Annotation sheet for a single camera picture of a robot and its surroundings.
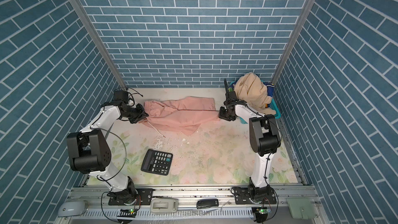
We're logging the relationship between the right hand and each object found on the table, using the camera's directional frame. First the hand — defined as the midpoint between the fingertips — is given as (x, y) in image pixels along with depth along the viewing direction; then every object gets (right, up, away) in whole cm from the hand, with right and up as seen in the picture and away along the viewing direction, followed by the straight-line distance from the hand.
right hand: (220, 114), depth 100 cm
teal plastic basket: (+35, +6, +1) cm, 35 cm away
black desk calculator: (-36, -24, -17) cm, 46 cm away
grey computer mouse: (-66, -37, -35) cm, 84 cm away
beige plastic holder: (-28, -39, -30) cm, 57 cm away
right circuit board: (+17, -43, -28) cm, 54 cm away
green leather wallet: (+35, -41, -29) cm, 61 cm away
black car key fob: (-9, -38, -29) cm, 49 cm away
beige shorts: (+21, +16, +2) cm, 27 cm away
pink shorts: (-24, 0, -2) cm, 24 cm away
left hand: (-43, +2, -9) cm, 44 cm away
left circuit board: (-46, -44, -28) cm, 70 cm away
